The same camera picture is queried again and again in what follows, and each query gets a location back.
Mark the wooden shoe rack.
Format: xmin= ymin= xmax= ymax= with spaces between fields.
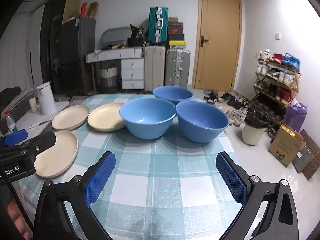
xmin=254 ymin=52 xmax=302 ymax=130

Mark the grey and white laundry basket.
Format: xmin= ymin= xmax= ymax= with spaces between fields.
xmin=99 ymin=66 xmax=118 ymax=93

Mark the flat cardboard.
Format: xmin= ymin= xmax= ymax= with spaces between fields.
xmin=87 ymin=2 xmax=99 ymax=19

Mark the dark cloth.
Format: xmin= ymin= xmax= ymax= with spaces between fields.
xmin=0 ymin=86 xmax=22 ymax=107

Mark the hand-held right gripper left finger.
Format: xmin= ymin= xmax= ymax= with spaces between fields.
xmin=34 ymin=151 xmax=117 ymax=240

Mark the oval mirror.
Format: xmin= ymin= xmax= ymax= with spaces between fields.
xmin=100 ymin=27 xmax=132 ymax=49

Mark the cardboard box with cat print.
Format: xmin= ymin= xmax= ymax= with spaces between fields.
xmin=268 ymin=124 xmax=306 ymax=168

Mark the cream cup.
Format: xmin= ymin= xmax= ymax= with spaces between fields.
xmin=28 ymin=97 xmax=38 ymax=113

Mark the beige trash bin black liner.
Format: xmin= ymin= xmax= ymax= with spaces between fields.
xmin=241 ymin=110 xmax=270 ymax=146

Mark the teal checked tablecloth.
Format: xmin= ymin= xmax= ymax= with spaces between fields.
xmin=19 ymin=94 xmax=250 ymax=240

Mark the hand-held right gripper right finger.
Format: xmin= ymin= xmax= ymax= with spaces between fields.
xmin=215 ymin=151 xmax=299 ymax=240

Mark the teal suitcase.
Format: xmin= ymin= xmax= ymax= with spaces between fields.
xmin=147 ymin=7 xmax=168 ymax=44

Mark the white desk with drawers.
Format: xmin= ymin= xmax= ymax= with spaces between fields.
xmin=85 ymin=47 xmax=145 ymax=90

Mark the person's left hand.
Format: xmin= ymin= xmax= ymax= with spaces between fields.
xmin=7 ymin=200 xmax=33 ymax=240

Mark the black bag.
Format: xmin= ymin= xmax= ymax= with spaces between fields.
xmin=127 ymin=24 xmax=145 ymax=47

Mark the beige suitcase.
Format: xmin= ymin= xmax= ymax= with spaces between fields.
xmin=144 ymin=45 xmax=166 ymax=92

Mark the purple bag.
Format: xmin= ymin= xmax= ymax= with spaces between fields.
xmin=284 ymin=100 xmax=308 ymax=133

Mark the blue bowl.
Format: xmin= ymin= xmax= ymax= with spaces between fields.
xmin=175 ymin=101 xmax=230 ymax=143
xmin=119 ymin=98 xmax=177 ymax=140
xmin=152 ymin=86 xmax=193 ymax=107

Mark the silver suitcase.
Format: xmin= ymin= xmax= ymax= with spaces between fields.
xmin=165 ymin=48 xmax=191 ymax=88

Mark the cream plate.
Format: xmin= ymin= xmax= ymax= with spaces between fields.
xmin=34 ymin=130 xmax=79 ymax=179
xmin=87 ymin=103 xmax=125 ymax=132
xmin=51 ymin=105 xmax=90 ymax=131

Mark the shoe rack with shoes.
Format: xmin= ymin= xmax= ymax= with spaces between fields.
xmin=255 ymin=49 xmax=300 ymax=128

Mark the wooden door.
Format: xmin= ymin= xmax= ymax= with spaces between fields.
xmin=192 ymin=0 xmax=242 ymax=92

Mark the white kettle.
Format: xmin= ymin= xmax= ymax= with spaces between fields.
xmin=36 ymin=82 xmax=57 ymax=116

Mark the plastic water bottle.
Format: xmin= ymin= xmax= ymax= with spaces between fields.
xmin=5 ymin=109 xmax=18 ymax=134

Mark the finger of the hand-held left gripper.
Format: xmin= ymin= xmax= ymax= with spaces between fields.
xmin=0 ymin=131 xmax=57 ymax=165
xmin=0 ymin=129 xmax=28 ymax=147

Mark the grey side cabinet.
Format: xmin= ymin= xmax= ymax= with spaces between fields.
xmin=0 ymin=100 xmax=70 ymax=143

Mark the brown patterned doormat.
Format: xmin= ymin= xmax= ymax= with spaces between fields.
xmin=299 ymin=129 xmax=320 ymax=180

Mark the grey mattress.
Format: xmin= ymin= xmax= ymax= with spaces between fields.
xmin=0 ymin=91 xmax=34 ymax=130

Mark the white-handled knife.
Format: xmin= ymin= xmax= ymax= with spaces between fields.
xmin=29 ymin=120 xmax=52 ymax=129

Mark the row of assorted shoes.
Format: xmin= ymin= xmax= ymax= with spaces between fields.
xmin=203 ymin=89 xmax=250 ymax=127

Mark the grey flat box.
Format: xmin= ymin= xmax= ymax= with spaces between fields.
xmin=292 ymin=146 xmax=312 ymax=173

